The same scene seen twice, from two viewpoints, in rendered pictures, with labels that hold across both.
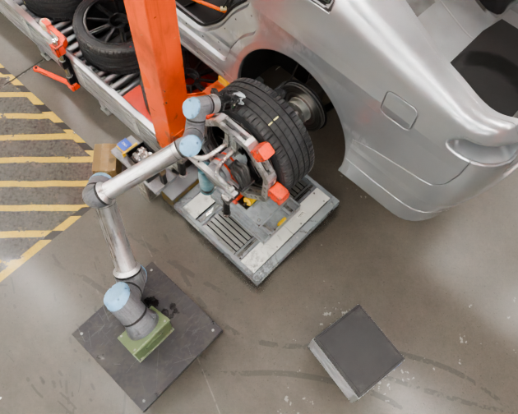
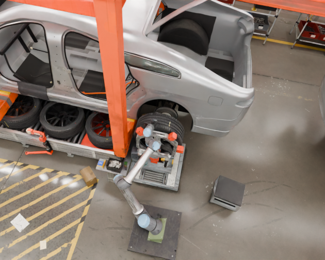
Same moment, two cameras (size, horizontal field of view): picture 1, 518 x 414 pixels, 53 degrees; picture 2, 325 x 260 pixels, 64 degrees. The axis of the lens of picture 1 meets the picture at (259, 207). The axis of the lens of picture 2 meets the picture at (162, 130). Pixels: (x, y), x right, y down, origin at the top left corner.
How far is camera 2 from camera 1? 125 cm
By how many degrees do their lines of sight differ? 19
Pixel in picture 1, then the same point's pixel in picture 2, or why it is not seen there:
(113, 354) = (148, 246)
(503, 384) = (273, 176)
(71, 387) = not seen: outside the picture
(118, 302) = (147, 222)
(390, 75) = (209, 91)
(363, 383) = (239, 200)
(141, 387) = (168, 251)
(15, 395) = not seen: outside the picture
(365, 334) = (228, 184)
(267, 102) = (163, 118)
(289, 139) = (177, 127)
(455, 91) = (232, 87)
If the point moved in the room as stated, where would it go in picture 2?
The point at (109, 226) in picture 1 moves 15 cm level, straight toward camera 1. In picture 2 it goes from (129, 194) to (140, 200)
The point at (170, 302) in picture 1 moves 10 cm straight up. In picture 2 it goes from (156, 214) to (157, 211)
